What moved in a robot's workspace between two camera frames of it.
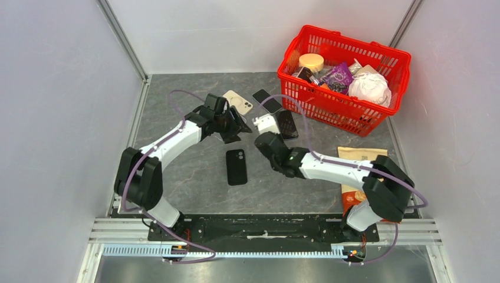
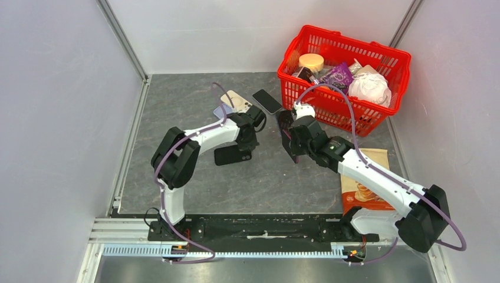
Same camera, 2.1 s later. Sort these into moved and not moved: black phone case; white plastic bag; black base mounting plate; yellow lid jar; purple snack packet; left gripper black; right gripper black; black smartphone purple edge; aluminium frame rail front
Moved: left gripper black; right gripper black; black phone case
Not moved: white plastic bag; black base mounting plate; yellow lid jar; black smartphone purple edge; purple snack packet; aluminium frame rail front
